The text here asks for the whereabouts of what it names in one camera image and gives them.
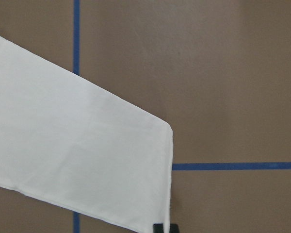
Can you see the white printed t-shirt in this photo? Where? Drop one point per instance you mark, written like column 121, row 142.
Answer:
column 69, row 142

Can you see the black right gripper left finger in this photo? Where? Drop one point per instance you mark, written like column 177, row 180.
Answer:
column 158, row 228

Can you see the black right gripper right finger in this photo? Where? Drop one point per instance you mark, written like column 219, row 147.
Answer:
column 174, row 228

